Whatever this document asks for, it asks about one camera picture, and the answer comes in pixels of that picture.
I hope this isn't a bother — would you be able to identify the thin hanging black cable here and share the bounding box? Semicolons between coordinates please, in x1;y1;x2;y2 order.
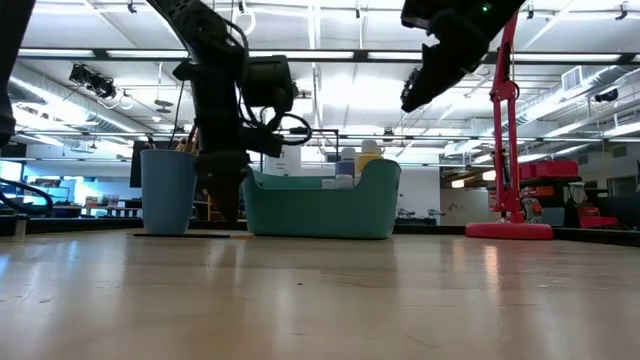
169;80;186;149

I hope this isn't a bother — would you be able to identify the large yellow paint bottle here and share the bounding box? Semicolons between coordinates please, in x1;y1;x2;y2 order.
355;139;386;175

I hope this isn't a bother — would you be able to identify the blue plastic cup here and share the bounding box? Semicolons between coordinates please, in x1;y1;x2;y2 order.
139;148;199;237

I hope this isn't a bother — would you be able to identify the white sign board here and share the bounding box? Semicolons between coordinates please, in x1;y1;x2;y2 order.
263;144;303;176

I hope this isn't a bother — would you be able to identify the red desk lamp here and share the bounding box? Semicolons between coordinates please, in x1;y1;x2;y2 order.
464;12;555;241

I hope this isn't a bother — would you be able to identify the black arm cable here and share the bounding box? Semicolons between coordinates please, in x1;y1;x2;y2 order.
0;177;55;217

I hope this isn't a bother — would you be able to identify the black monitor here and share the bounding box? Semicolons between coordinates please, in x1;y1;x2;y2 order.
129;140;151;190

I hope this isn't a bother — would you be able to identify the teal plastic bin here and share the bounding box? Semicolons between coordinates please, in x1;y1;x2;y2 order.
241;158;403;240

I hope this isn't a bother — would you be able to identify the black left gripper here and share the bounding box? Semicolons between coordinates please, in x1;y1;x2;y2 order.
191;113;286;224

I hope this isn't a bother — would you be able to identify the LED light bar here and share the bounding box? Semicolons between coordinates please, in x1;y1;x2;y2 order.
17;47;640;65

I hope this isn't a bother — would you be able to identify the silver ventilation duct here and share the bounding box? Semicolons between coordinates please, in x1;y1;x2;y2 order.
7;62;151;135

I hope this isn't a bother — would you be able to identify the large purple paint bottle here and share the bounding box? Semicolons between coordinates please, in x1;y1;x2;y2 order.
334;146;358;179

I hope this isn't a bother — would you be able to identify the red tool cart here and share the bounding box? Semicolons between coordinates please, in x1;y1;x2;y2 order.
518;159;621;230

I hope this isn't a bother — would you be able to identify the black looped gripper cable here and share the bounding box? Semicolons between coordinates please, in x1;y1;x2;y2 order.
269;112;314;147

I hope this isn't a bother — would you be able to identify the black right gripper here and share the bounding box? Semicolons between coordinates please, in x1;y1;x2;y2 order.
399;29;492;114

